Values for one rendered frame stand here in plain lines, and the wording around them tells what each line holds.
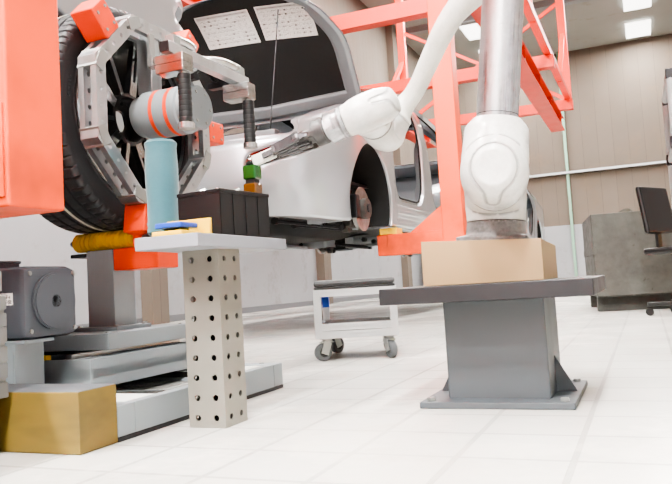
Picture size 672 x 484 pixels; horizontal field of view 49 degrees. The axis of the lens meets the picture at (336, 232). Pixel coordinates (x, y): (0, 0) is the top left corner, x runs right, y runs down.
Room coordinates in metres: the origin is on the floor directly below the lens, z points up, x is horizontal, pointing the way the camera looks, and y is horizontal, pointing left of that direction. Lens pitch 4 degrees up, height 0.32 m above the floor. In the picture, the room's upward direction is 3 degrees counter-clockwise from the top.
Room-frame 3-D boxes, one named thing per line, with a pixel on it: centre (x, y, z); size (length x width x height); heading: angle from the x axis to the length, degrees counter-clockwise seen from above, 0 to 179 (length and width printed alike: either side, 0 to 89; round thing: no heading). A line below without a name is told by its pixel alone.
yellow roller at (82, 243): (2.20, 0.68, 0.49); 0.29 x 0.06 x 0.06; 67
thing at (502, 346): (1.93, -0.42, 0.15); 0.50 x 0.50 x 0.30; 67
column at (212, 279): (1.79, 0.31, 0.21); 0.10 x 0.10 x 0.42; 67
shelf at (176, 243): (1.82, 0.30, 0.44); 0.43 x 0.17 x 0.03; 157
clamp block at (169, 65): (1.90, 0.40, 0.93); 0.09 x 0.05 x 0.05; 67
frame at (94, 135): (2.14, 0.53, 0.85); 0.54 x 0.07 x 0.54; 157
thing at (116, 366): (2.15, 0.71, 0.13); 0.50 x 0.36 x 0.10; 157
